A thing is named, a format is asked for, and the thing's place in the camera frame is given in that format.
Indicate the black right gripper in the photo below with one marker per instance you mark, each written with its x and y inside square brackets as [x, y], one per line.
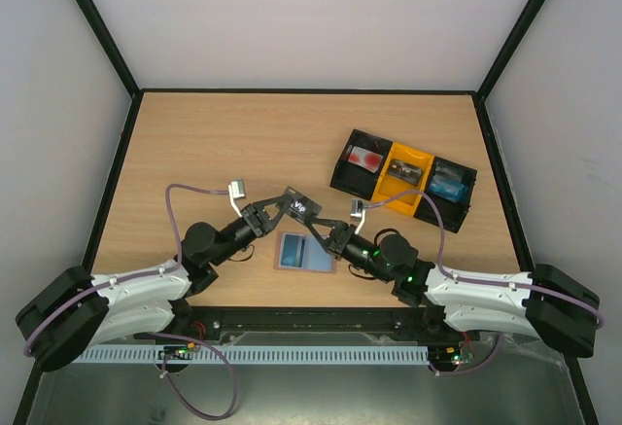
[339, 240]

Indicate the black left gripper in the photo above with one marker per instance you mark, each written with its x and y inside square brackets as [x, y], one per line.
[258, 226]

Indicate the grey VIP credit card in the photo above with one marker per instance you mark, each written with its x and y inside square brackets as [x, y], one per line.
[302, 208]

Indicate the blue VIP credit card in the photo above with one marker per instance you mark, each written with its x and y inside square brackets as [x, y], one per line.
[450, 191]

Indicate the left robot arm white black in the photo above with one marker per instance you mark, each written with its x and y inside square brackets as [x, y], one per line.
[78, 309]

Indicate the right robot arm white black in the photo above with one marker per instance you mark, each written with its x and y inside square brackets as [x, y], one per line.
[544, 303]

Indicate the red white card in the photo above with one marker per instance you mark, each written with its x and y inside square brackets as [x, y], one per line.
[368, 160]

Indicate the dark card in yellow bin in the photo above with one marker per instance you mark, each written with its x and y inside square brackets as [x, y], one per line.
[406, 172]

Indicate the black bin left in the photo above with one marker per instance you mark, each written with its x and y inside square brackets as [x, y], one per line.
[358, 168]

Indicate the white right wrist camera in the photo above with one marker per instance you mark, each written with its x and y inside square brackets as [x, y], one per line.
[358, 214]

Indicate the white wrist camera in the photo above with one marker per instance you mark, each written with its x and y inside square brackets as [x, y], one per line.
[358, 214]
[236, 191]

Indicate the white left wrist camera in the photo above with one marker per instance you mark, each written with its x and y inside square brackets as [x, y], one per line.
[236, 191]

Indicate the black aluminium front rail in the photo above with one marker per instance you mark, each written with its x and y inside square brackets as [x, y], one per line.
[423, 324]

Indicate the light blue slotted cable duct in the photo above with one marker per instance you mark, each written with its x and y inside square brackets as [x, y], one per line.
[237, 355]

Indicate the black frame post left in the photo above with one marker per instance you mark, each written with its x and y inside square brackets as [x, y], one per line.
[109, 46]

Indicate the black frame post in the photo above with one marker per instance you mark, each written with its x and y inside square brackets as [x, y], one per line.
[109, 46]
[509, 47]

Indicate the black frame post right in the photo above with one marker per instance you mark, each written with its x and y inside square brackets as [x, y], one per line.
[509, 47]

